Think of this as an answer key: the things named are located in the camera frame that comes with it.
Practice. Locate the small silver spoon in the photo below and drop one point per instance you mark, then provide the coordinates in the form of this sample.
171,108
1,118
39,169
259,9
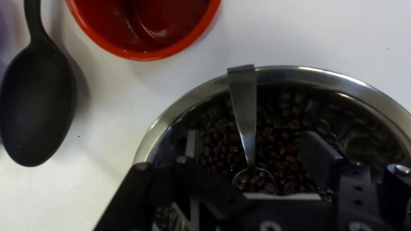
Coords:
241,83

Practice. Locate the red plastic cup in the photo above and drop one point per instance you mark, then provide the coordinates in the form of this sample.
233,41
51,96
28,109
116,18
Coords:
144,29

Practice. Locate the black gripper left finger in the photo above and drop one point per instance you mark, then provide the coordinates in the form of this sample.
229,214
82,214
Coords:
146,187

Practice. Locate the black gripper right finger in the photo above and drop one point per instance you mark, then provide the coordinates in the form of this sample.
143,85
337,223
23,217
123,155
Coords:
362,204

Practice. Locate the black serving spoon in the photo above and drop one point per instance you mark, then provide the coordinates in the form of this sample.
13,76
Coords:
37,97

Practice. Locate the silver metal bowl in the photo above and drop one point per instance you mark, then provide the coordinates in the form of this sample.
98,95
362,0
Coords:
170,131

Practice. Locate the coffee beans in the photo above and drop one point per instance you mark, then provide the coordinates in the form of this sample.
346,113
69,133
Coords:
283,117

